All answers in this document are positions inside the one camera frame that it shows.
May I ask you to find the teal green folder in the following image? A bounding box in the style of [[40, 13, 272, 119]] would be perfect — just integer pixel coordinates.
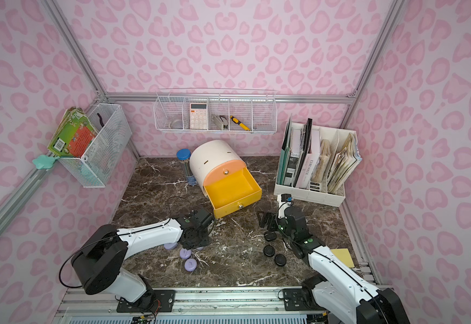
[[276, 116, 292, 185]]

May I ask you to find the yellow drawer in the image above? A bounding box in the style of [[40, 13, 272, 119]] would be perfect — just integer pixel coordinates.
[[204, 168, 262, 219]]

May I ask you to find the purple earphone case middle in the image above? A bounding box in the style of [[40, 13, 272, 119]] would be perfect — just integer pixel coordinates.
[[180, 248, 192, 260]]

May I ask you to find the white wire wall shelf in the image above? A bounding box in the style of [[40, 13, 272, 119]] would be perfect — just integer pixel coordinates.
[[153, 90, 278, 134]]

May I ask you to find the black earphone case upper left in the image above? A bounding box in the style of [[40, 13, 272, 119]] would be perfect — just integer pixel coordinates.
[[264, 231, 277, 242]]

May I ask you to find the white round drawer cabinet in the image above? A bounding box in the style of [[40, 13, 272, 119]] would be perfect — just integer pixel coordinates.
[[190, 140, 241, 197]]

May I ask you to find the grey stapler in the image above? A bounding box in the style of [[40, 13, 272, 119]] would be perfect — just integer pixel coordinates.
[[211, 115, 230, 131]]

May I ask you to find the purple earphone case far left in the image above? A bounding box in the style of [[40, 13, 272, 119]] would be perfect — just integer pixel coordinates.
[[164, 242, 178, 250]]

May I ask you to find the yellow black utility knife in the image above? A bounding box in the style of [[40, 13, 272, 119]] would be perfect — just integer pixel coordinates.
[[230, 116, 251, 132]]

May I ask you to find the blue lid pencil jar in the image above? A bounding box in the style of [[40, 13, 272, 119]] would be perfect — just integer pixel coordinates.
[[176, 148, 197, 186]]

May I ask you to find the black binder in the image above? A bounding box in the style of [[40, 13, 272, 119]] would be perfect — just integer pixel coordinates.
[[293, 118, 312, 188]]

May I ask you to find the mint green wall hook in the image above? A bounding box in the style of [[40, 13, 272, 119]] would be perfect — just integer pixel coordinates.
[[32, 155, 59, 170]]

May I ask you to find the black earphone case lower right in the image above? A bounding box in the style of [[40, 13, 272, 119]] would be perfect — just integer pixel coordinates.
[[274, 254, 287, 267]]

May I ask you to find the yellow sticky note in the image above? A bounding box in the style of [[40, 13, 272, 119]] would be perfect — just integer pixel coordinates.
[[331, 248, 355, 269]]

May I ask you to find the pink white calculator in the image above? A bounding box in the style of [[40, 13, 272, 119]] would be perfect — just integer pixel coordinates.
[[190, 103, 209, 130]]

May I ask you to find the round metal tin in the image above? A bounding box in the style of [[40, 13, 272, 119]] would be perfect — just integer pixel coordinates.
[[169, 118, 184, 130]]

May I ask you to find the black earphone case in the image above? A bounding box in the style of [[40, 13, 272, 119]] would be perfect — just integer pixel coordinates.
[[274, 254, 287, 267], [264, 231, 277, 242], [262, 244, 275, 257]]

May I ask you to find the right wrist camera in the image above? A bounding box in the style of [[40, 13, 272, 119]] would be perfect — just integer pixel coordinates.
[[277, 194, 293, 219]]

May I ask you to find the green red booklet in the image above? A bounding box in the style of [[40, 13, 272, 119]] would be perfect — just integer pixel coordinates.
[[47, 107, 98, 158]]

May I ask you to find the stack of magazines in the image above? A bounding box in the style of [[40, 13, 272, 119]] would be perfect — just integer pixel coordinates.
[[309, 132, 362, 194]]

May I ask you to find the white pink book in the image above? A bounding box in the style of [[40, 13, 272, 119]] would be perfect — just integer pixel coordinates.
[[295, 128, 320, 189]]

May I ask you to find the white mesh wall basket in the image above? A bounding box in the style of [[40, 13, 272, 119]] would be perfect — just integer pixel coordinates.
[[59, 103, 132, 188]]

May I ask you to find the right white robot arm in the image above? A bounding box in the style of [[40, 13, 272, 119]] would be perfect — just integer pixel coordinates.
[[258, 202, 409, 323]]

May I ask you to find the purple earphone case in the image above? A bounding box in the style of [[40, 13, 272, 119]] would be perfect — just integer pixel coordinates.
[[164, 242, 178, 250], [184, 258, 198, 272], [180, 248, 192, 260]]

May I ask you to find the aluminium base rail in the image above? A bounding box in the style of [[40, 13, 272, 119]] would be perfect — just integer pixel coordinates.
[[51, 286, 400, 324]]

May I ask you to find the purple earphone case bottom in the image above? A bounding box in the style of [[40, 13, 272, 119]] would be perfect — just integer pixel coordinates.
[[184, 258, 198, 272]]

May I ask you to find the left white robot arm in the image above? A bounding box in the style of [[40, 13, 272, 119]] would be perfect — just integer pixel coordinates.
[[65, 209, 215, 313]]

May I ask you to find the orange top drawer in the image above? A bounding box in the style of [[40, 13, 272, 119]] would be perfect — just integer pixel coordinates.
[[203, 159, 246, 187]]

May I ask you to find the white file organizer box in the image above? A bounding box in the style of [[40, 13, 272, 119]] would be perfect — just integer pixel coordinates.
[[274, 118, 362, 207]]

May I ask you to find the black earphone case lower left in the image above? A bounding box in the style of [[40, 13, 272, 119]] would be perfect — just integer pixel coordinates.
[[262, 244, 275, 257]]

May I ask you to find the black item in basket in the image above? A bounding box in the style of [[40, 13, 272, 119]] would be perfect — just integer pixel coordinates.
[[97, 113, 105, 128]]

